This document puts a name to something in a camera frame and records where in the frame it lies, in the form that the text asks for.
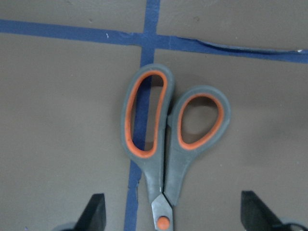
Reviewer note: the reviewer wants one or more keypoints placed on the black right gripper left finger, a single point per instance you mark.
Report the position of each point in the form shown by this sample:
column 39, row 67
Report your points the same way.
column 93, row 217

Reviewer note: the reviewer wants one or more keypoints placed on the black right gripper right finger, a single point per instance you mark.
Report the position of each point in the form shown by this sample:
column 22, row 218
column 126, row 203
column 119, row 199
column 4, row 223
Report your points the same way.
column 256, row 215

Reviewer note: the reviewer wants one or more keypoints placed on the grey orange handled scissors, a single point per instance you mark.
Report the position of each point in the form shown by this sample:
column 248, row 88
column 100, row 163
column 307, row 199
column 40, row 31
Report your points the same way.
column 166, row 163

